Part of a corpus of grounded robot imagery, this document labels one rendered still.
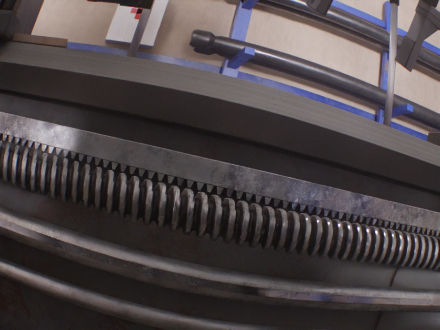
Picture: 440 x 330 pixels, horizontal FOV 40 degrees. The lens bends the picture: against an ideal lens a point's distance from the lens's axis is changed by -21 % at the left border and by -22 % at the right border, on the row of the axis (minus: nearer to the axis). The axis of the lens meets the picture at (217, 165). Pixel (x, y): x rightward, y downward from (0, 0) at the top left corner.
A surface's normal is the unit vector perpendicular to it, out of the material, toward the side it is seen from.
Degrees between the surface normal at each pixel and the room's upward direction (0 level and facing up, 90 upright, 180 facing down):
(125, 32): 90
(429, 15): 114
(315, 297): 90
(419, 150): 36
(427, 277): 90
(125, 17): 90
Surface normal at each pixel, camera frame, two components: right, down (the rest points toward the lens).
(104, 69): 0.28, -0.78
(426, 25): 0.25, 0.45
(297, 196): 0.16, 0.02
